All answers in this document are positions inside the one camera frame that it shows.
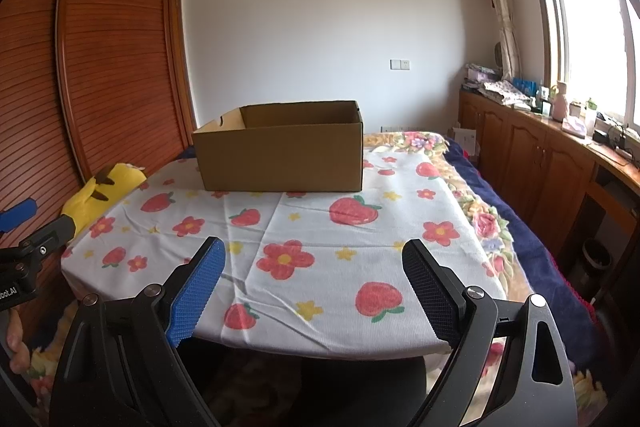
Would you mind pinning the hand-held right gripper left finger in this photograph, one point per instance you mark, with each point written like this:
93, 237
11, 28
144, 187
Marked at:
197, 292

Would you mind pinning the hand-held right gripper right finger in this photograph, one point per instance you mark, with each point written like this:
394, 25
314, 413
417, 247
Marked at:
435, 292

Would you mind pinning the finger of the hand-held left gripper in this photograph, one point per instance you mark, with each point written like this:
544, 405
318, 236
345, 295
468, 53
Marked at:
50, 233
17, 213

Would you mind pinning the brown cardboard box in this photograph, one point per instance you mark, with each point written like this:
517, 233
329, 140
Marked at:
280, 152

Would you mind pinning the person's left hand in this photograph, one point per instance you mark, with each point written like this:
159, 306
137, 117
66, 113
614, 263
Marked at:
17, 342

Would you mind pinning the yellow plush toy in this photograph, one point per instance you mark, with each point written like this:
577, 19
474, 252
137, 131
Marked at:
100, 194

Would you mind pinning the floral blanket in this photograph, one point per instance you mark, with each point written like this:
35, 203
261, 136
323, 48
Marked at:
482, 212

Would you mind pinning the dark blue blanket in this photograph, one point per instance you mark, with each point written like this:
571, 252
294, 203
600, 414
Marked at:
530, 237

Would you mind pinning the wooden louvered wardrobe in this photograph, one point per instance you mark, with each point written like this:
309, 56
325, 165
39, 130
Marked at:
75, 82

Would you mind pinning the small white box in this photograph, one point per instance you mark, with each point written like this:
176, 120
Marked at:
465, 142

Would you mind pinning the black bin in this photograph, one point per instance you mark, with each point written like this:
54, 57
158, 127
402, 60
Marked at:
597, 264

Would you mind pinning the wooden cabinet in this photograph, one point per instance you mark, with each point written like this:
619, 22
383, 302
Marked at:
540, 162

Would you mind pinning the folded floral cloth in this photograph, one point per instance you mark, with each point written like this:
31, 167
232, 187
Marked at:
502, 91

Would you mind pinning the stack of boxes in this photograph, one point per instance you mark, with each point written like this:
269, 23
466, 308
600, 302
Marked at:
480, 75

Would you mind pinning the pack of blue bottles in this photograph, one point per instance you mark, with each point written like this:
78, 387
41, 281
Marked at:
524, 85

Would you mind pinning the pink white bottle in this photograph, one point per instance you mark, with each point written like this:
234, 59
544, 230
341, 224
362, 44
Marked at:
561, 102

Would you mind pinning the green cap bottle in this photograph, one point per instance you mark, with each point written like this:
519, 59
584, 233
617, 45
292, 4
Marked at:
590, 114

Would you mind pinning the black device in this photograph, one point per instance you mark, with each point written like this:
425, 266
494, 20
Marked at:
614, 135

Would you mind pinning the small desk fan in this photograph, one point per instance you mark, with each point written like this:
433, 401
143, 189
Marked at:
500, 54

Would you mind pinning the patterned curtain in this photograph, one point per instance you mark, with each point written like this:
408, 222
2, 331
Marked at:
497, 7

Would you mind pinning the low wall socket strip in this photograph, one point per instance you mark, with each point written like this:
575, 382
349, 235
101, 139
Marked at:
396, 128

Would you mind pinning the white wall socket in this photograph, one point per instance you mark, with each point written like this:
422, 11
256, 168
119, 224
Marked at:
401, 65

